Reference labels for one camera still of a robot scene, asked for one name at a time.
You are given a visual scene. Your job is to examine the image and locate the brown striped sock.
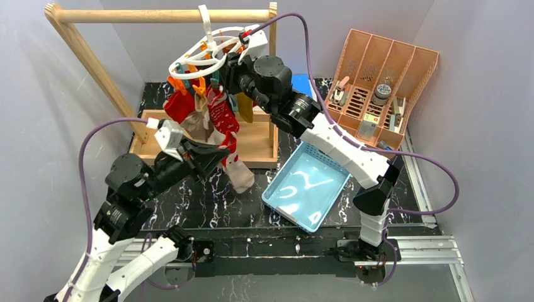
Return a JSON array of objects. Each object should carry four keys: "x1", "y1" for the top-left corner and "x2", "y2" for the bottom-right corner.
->
[{"x1": 180, "y1": 94, "x2": 225, "y2": 145}]

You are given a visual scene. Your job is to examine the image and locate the white sock hanger with clips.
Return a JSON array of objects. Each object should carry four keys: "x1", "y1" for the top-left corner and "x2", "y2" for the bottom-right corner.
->
[{"x1": 168, "y1": 4, "x2": 252, "y2": 96}]

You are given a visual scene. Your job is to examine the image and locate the beige sock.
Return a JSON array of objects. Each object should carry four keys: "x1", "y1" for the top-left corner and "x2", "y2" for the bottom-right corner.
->
[{"x1": 219, "y1": 131, "x2": 255, "y2": 194}]

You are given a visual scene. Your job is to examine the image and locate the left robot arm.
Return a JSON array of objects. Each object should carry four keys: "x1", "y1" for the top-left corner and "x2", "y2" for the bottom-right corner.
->
[{"x1": 45, "y1": 138, "x2": 230, "y2": 301}]

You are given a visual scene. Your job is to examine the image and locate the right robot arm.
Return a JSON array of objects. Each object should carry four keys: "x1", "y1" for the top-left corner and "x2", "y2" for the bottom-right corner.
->
[{"x1": 220, "y1": 52, "x2": 403, "y2": 260}]

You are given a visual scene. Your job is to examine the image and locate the red santa hanging sock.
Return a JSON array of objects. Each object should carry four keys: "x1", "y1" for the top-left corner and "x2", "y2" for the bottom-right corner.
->
[{"x1": 207, "y1": 84, "x2": 240, "y2": 134}]

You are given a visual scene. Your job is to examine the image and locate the wooden clothes rack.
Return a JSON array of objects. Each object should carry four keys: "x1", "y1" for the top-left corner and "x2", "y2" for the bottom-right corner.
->
[{"x1": 45, "y1": 2, "x2": 278, "y2": 169}]

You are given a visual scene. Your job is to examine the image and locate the blue folder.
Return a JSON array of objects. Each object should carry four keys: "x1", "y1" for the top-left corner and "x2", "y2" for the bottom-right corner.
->
[{"x1": 292, "y1": 75, "x2": 313, "y2": 98}]

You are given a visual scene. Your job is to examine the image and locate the stapler in organizer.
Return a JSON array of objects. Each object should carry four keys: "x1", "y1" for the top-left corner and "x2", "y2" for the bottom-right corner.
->
[{"x1": 331, "y1": 76, "x2": 350, "y2": 106}]

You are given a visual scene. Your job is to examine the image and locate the light blue plastic basket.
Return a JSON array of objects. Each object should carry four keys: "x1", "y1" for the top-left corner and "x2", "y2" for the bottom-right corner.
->
[{"x1": 261, "y1": 142, "x2": 351, "y2": 233}]

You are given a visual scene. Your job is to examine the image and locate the pink desk file organizer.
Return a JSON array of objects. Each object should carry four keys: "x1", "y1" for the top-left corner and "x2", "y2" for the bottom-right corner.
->
[{"x1": 325, "y1": 29, "x2": 439, "y2": 150}]

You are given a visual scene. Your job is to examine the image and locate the white small box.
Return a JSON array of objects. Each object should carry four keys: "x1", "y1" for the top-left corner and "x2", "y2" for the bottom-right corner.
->
[{"x1": 356, "y1": 113, "x2": 380, "y2": 141}]

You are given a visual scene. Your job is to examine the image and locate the grey round tin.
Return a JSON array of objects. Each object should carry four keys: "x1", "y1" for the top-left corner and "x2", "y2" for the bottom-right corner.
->
[{"x1": 371, "y1": 84, "x2": 392, "y2": 106}]

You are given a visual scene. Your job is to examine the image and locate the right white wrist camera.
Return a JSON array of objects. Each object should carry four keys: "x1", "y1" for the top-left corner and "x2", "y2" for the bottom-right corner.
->
[{"x1": 238, "y1": 26, "x2": 268, "y2": 65}]

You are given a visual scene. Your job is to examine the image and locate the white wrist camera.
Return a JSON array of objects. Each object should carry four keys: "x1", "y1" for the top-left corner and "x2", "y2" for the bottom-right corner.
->
[
  {"x1": 146, "y1": 118, "x2": 183, "y2": 162},
  {"x1": 238, "y1": 26, "x2": 268, "y2": 65}
]

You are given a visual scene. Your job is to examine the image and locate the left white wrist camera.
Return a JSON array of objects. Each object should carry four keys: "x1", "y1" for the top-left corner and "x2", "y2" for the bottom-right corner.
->
[{"x1": 146, "y1": 118, "x2": 183, "y2": 162}]

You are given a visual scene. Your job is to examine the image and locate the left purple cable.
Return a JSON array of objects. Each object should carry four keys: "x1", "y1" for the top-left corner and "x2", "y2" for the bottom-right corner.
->
[{"x1": 60, "y1": 117, "x2": 151, "y2": 302}]

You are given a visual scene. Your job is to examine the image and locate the purple cable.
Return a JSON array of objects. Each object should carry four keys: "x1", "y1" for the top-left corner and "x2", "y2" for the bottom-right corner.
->
[
  {"x1": 250, "y1": 12, "x2": 460, "y2": 286},
  {"x1": 60, "y1": 117, "x2": 151, "y2": 302}
]

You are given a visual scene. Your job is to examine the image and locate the metal base rail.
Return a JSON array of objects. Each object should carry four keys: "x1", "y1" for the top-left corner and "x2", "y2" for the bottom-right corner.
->
[{"x1": 116, "y1": 233, "x2": 464, "y2": 278}]

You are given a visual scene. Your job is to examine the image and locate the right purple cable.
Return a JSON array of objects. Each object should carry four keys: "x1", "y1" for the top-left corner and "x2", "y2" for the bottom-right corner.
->
[{"x1": 250, "y1": 12, "x2": 460, "y2": 286}]

